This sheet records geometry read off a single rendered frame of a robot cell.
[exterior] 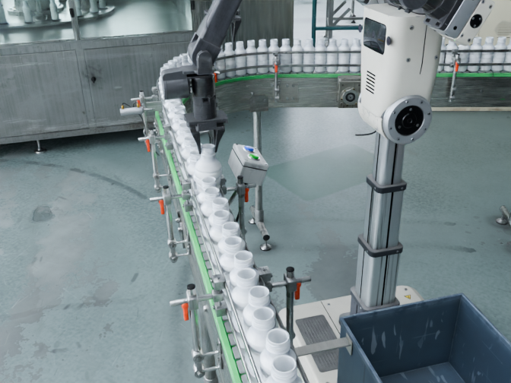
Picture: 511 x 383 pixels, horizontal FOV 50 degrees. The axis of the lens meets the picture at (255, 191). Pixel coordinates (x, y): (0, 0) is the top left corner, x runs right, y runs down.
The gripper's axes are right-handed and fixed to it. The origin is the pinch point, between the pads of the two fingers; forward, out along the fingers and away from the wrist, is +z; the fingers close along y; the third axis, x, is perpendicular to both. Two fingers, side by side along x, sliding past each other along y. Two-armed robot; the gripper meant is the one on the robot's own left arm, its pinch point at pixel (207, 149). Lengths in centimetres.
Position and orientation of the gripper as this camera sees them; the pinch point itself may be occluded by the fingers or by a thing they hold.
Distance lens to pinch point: 140.7
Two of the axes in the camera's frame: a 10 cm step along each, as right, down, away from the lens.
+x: -2.5, -4.5, 8.6
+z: 0.2, 8.8, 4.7
